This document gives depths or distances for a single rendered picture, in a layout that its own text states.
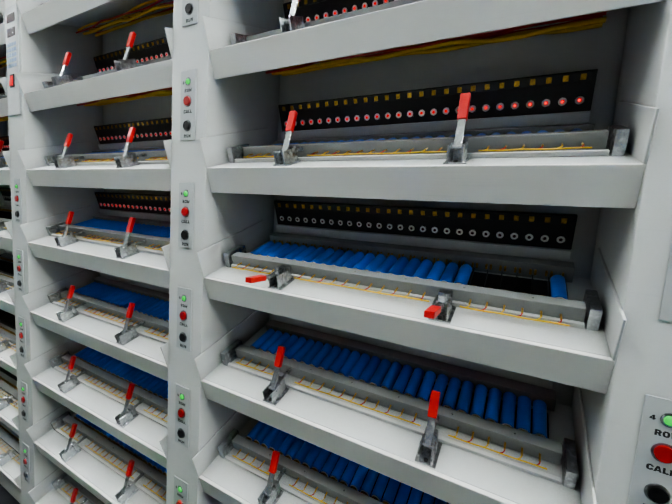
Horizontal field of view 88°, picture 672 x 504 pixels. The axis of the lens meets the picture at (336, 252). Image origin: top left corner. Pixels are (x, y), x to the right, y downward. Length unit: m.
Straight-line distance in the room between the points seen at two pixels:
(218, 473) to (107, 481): 0.44
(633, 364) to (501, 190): 0.22
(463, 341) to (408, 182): 0.21
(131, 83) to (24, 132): 0.47
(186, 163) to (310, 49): 0.30
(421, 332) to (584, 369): 0.18
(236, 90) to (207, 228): 0.27
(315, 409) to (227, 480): 0.27
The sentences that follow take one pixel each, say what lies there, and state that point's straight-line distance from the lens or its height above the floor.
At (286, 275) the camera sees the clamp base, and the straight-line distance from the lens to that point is 0.58.
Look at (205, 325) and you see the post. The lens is 0.71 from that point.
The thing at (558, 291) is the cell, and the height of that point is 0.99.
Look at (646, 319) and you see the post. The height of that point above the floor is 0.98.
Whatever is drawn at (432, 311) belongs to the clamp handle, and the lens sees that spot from 0.41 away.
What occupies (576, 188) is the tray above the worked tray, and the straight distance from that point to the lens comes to 0.45.
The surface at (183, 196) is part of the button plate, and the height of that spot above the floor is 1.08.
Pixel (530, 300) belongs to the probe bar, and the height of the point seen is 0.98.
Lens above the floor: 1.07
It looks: 6 degrees down
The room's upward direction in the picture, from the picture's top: 4 degrees clockwise
